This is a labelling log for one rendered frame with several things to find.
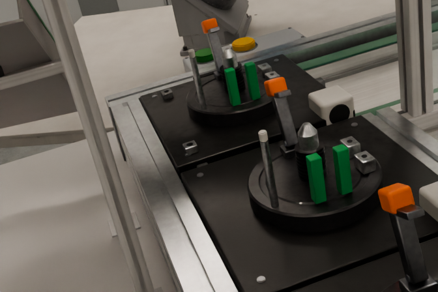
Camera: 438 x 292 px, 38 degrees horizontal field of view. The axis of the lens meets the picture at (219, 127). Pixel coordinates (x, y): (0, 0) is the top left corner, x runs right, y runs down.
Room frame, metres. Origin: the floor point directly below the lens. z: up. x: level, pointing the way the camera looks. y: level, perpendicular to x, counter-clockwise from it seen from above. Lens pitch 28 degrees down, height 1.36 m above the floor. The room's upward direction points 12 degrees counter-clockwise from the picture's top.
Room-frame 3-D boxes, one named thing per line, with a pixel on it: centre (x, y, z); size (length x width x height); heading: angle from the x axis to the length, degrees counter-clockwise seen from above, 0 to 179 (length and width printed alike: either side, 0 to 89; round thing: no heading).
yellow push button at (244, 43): (1.03, -0.07, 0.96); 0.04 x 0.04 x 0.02
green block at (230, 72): (0.76, -0.03, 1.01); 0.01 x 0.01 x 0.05; 12
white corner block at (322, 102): (0.73, -0.15, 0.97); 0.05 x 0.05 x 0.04; 12
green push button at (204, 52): (1.02, 0.00, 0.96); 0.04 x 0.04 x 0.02
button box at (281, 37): (1.03, -0.07, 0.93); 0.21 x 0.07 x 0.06; 102
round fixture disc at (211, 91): (0.80, -0.03, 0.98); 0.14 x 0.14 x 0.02
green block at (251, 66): (0.76, -0.06, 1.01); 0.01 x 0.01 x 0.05; 12
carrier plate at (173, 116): (0.80, -0.03, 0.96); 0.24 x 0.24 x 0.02; 12
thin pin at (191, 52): (0.76, 0.01, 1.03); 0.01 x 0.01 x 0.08
